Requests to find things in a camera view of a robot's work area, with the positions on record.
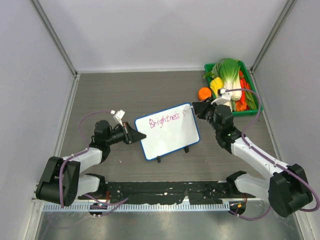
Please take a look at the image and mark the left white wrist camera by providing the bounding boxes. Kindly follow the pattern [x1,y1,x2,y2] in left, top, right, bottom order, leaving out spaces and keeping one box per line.
[110,109,125,126]

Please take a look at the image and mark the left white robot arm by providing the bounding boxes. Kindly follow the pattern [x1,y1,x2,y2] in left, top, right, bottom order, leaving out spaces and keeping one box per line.
[35,120,147,208]

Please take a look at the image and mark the blue framed whiteboard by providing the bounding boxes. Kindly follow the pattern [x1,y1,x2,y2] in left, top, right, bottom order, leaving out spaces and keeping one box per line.
[134,102,200,161]

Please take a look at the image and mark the toy bok choy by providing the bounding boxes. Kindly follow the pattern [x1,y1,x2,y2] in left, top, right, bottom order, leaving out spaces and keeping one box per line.
[219,58,243,101]

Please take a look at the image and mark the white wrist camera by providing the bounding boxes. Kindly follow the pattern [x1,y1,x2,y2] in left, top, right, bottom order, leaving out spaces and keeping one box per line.
[110,109,125,126]
[211,88,231,105]

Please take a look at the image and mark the wire whiteboard stand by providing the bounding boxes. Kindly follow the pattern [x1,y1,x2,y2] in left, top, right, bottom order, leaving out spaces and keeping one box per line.
[155,146,190,163]

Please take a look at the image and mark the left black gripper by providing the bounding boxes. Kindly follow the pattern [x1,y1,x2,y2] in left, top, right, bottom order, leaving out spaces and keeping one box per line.
[105,121,145,146]

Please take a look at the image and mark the red toy peppers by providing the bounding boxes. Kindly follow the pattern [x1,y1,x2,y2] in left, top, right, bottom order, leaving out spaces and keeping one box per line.
[235,70,250,112]

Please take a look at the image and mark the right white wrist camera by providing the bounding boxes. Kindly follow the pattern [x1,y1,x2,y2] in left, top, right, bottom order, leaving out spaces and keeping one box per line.
[211,88,231,105]

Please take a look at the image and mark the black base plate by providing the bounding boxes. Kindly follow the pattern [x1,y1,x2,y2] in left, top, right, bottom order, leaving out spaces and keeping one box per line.
[99,180,257,205]

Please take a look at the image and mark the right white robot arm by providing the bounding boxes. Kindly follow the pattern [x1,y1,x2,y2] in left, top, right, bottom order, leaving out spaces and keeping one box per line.
[192,100,314,218]

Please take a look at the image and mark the white slotted cable duct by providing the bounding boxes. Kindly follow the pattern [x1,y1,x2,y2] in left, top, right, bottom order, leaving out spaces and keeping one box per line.
[42,202,230,212]

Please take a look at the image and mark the green toy pea pods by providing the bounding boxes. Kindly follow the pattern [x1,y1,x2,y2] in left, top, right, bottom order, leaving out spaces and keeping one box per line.
[244,90,258,110]

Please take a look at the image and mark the green plastic basket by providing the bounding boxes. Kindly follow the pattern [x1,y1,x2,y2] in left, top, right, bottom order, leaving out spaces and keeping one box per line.
[204,60,259,117]

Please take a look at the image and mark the orange toy fruit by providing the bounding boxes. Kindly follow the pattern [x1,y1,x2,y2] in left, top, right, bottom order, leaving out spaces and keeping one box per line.
[197,87,212,101]

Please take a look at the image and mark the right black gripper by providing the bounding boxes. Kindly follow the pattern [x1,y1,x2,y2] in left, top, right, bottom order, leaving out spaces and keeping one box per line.
[193,96,222,134]

